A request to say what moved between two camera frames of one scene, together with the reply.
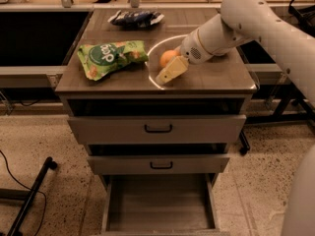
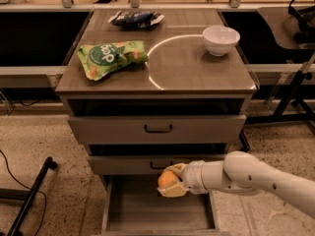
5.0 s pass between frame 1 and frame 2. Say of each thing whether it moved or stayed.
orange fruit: moved
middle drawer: stayed
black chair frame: stayed
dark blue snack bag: stayed
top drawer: stayed
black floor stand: stayed
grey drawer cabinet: stayed
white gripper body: moved
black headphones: stayed
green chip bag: stayed
